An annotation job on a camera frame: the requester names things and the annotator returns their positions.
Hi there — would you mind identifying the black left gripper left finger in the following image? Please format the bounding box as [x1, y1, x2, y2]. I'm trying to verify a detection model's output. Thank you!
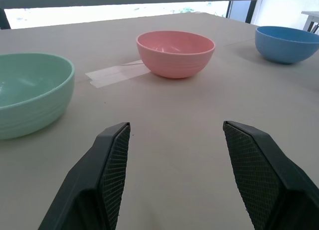
[37, 122, 131, 230]

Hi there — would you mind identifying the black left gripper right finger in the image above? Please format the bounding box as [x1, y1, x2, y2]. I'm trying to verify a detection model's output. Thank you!
[222, 120, 319, 230]

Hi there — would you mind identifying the green plastic bowl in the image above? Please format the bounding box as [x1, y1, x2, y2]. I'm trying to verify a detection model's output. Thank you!
[0, 52, 75, 140]

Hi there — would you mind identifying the clear tape strip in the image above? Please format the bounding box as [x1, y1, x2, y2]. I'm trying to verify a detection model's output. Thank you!
[85, 59, 150, 89]

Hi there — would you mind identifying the blue plastic bowl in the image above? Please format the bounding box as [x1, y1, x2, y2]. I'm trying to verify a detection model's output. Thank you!
[254, 25, 319, 64]

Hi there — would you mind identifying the pink plastic bowl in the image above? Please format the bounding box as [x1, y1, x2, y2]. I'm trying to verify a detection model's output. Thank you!
[136, 30, 215, 79]

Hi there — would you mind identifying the white side table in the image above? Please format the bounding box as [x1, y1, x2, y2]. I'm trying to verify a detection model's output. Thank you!
[301, 10, 319, 34]

